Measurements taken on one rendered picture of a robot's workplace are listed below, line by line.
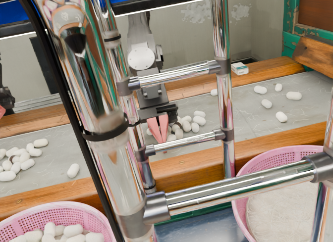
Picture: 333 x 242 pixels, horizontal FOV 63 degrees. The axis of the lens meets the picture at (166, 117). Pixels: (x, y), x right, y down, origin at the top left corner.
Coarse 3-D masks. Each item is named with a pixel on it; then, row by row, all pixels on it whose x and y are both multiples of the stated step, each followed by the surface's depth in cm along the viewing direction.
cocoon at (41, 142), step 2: (36, 140) 71; (38, 140) 71; (40, 140) 71; (42, 140) 71; (44, 140) 71; (46, 140) 71; (34, 142) 71; (36, 142) 70; (38, 142) 70; (40, 142) 70; (42, 142) 70; (44, 142) 70; (46, 142) 71; (34, 144) 71; (36, 144) 70; (38, 144) 70; (40, 144) 70; (42, 144) 70; (44, 144) 71; (46, 144) 71; (36, 146) 71; (38, 146) 71; (40, 146) 71
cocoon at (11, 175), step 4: (4, 172) 60; (8, 172) 60; (12, 172) 60; (0, 176) 60; (4, 176) 60; (8, 176) 60; (12, 176) 60; (0, 180) 60; (4, 180) 60; (8, 180) 60
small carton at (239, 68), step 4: (232, 64) 90; (236, 64) 89; (240, 64) 88; (232, 68) 89; (236, 68) 86; (240, 68) 85; (244, 68) 85; (236, 72) 86; (240, 72) 86; (244, 72) 86
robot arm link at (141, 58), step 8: (136, 48) 57; (144, 48) 57; (160, 48) 66; (128, 56) 56; (136, 56) 56; (144, 56) 56; (152, 56) 56; (160, 56) 65; (128, 64) 65; (136, 64) 56; (144, 64) 56; (152, 64) 56; (160, 64) 66; (136, 72) 57
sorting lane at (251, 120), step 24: (216, 96) 81; (240, 96) 79; (264, 96) 76; (312, 96) 72; (192, 120) 71; (216, 120) 69; (240, 120) 67; (264, 120) 66; (288, 120) 64; (312, 120) 62; (0, 144) 77; (24, 144) 74; (48, 144) 72; (72, 144) 70; (216, 144) 60; (48, 168) 63; (96, 168) 60; (0, 192) 58
